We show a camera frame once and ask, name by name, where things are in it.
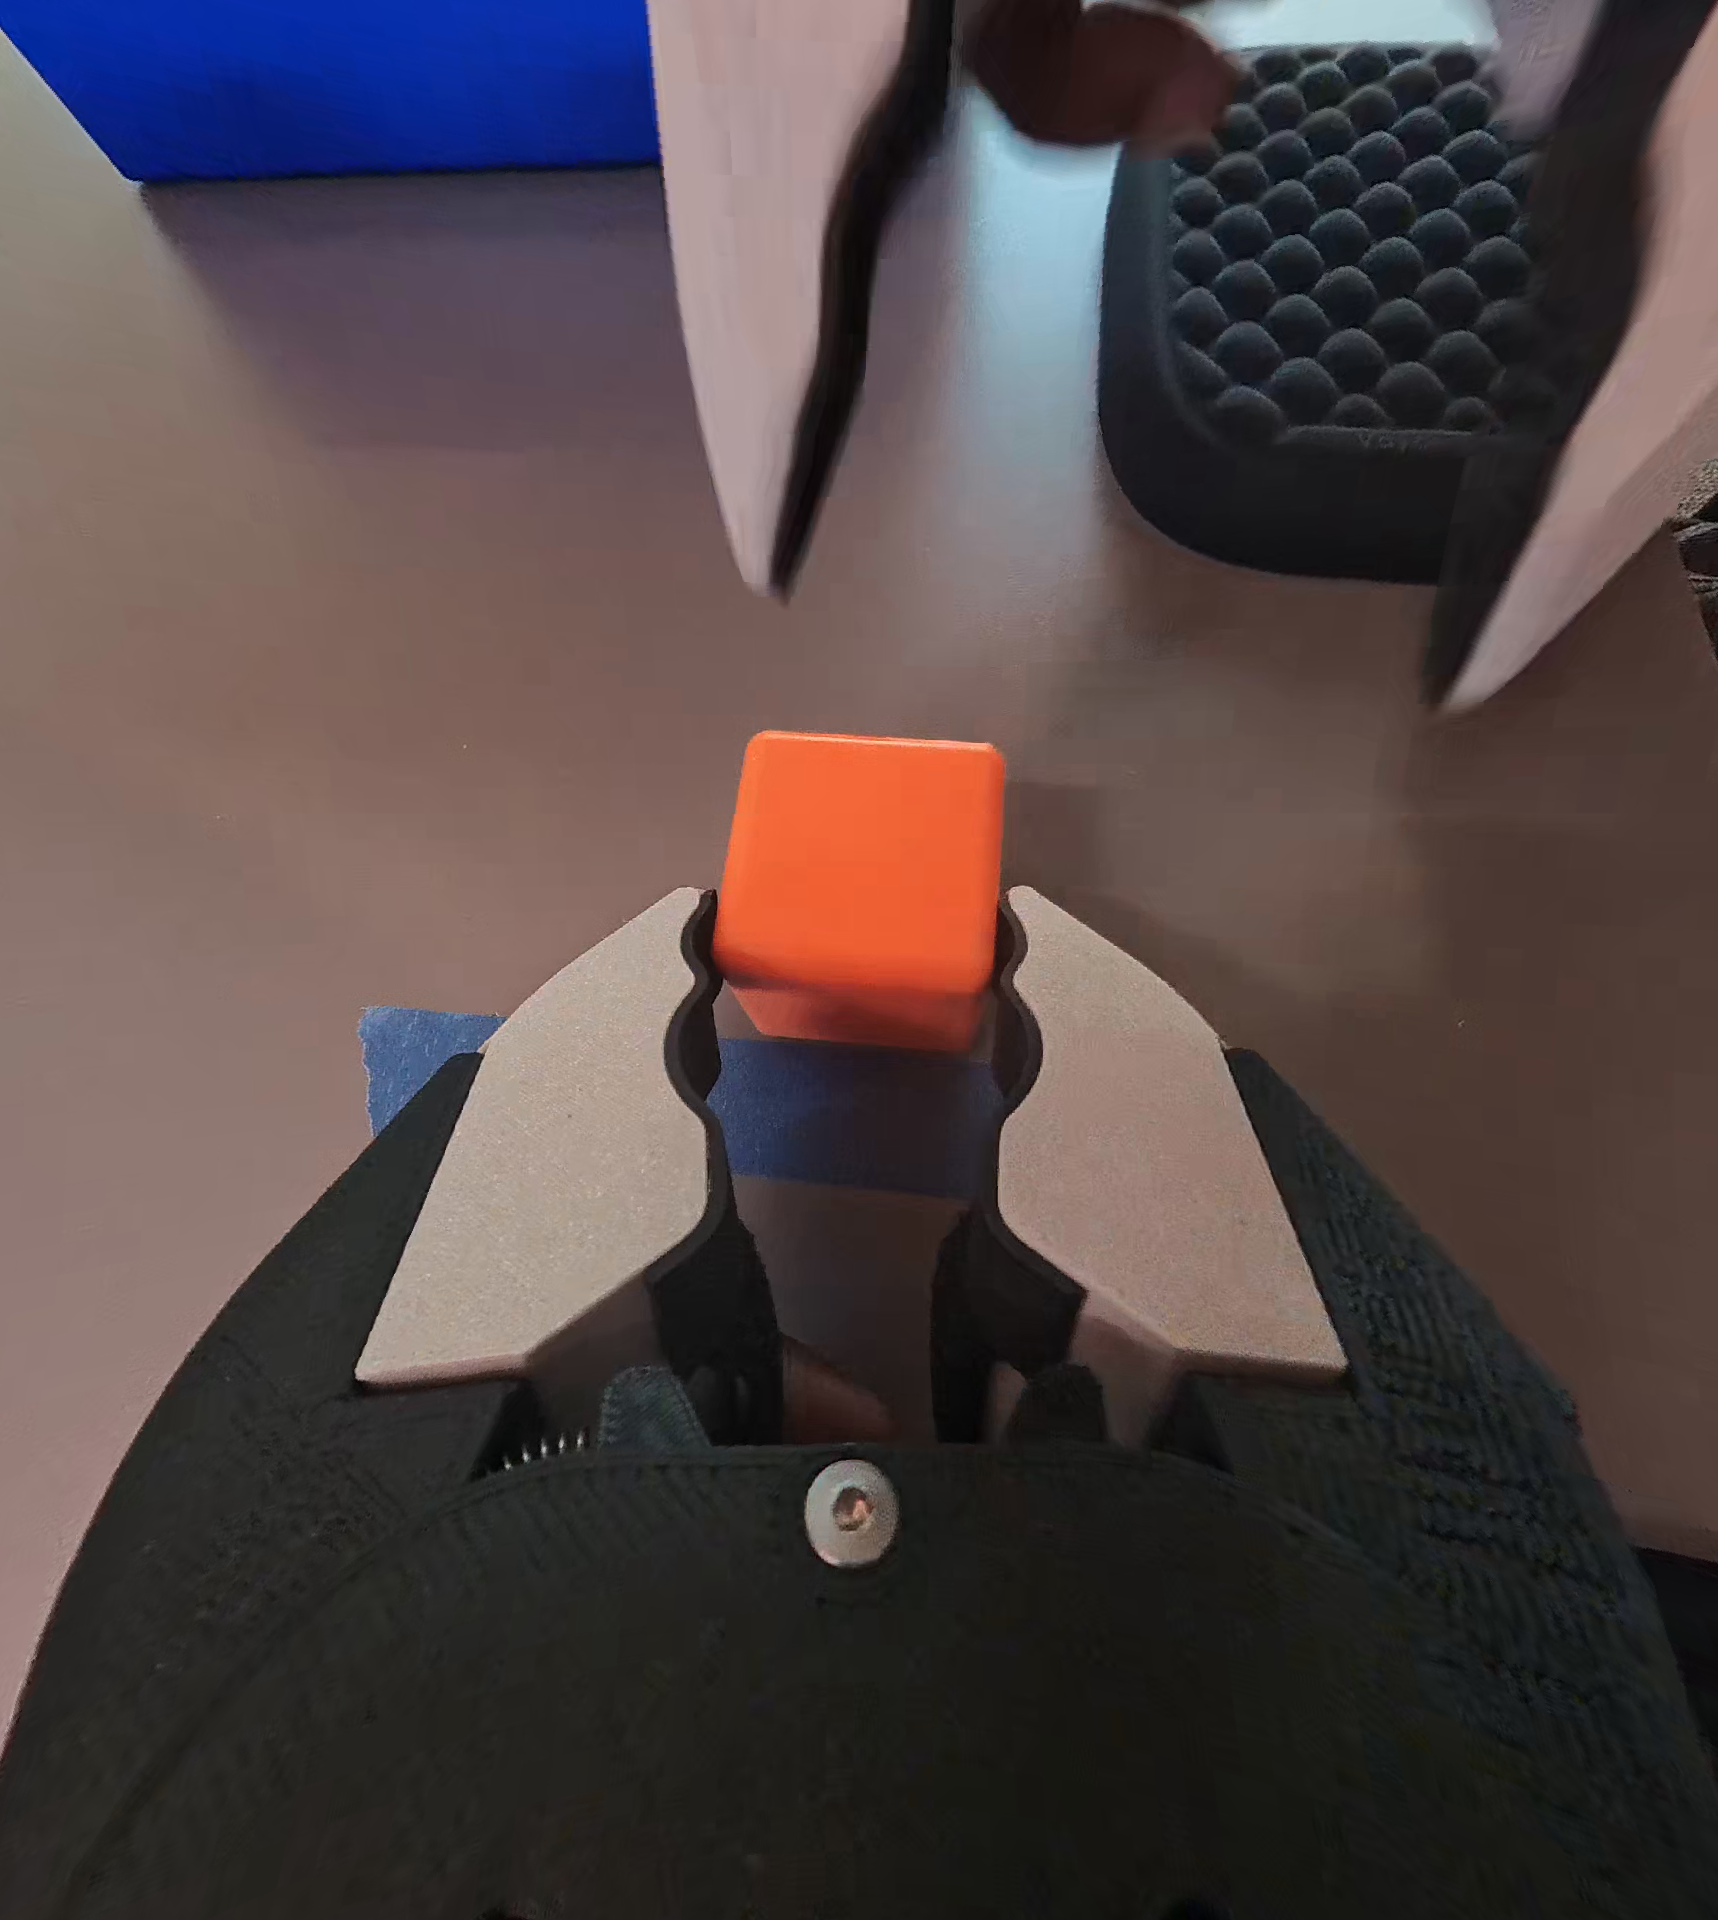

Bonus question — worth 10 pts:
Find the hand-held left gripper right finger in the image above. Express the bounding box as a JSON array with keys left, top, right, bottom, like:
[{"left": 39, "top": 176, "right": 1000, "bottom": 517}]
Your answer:
[{"left": 929, "top": 882, "right": 1351, "bottom": 1469}]

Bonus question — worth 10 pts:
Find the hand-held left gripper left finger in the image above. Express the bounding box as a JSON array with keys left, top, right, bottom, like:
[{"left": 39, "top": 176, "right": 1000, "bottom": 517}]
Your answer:
[{"left": 350, "top": 884, "right": 784, "bottom": 1449}]

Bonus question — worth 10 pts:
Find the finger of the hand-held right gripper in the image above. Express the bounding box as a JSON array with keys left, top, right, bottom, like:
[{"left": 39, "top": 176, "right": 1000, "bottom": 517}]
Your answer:
[
  {"left": 1418, "top": 0, "right": 1718, "bottom": 718},
  {"left": 645, "top": 0, "right": 954, "bottom": 606}
]

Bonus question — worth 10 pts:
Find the blue plastic bin with tag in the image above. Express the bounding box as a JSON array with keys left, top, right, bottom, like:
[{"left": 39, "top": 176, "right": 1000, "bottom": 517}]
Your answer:
[{"left": 0, "top": 0, "right": 669, "bottom": 186}]

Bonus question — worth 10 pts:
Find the orange foam cube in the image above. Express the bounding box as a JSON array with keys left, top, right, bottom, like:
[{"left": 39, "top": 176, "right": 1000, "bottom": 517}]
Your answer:
[{"left": 711, "top": 728, "right": 1010, "bottom": 1053}]

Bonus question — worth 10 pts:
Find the blue tape strip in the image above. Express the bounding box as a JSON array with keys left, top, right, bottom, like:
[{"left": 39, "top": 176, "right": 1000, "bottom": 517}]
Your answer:
[{"left": 355, "top": 1005, "right": 1005, "bottom": 1196}]

